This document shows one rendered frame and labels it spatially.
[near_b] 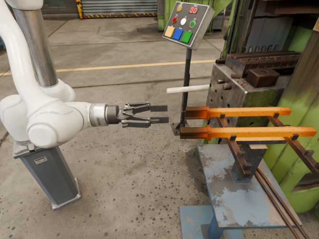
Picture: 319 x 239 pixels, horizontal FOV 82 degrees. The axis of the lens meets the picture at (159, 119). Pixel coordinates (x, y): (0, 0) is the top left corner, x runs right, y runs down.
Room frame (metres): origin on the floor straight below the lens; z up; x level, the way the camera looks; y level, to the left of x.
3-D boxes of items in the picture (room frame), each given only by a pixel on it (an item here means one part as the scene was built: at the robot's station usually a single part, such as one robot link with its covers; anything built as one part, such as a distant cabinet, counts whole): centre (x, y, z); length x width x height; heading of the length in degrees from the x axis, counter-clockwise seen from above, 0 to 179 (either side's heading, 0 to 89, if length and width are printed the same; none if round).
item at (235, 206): (0.47, -0.35, 0.66); 0.40 x 0.30 x 0.02; 1
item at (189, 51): (1.55, -0.25, 0.54); 0.04 x 0.04 x 1.08; 11
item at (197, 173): (1.01, -0.38, 0.01); 0.58 x 0.39 x 0.01; 11
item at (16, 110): (0.78, 0.73, 0.77); 0.18 x 0.16 x 0.22; 150
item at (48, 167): (0.77, 0.74, 0.30); 0.20 x 0.20 x 0.60; 30
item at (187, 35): (1.40, -0.20, 1.01); 0.07 x 0.05 x 0.07; 36
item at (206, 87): (1.34, -0.28, 0.62); 0.44 x 0.05 x 0.05; 101
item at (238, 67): (1.06, -0.64, 0.96); 0.42 x 0.20 x 0.09; 101
